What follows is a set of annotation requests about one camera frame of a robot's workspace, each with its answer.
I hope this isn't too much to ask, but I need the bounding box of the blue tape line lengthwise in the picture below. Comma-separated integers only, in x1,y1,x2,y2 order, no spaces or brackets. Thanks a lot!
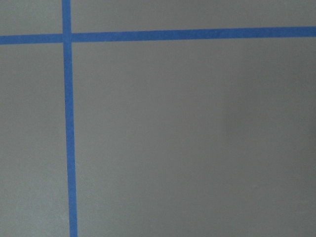
62,0,78,237

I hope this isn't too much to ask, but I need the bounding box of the blue tape line crosswise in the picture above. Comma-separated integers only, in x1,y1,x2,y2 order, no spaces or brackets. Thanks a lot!
0,26,316,45

